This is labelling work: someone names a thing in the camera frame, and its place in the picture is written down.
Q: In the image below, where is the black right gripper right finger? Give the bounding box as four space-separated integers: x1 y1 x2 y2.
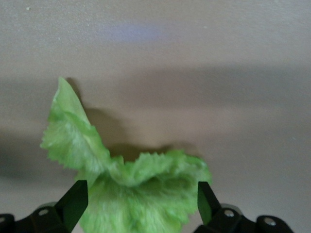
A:
193 181 294 233

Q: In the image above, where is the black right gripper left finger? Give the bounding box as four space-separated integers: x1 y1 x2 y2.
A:
0 180 88 233

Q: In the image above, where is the green lettuce leaf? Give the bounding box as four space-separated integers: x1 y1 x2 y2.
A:
39 77 212 233

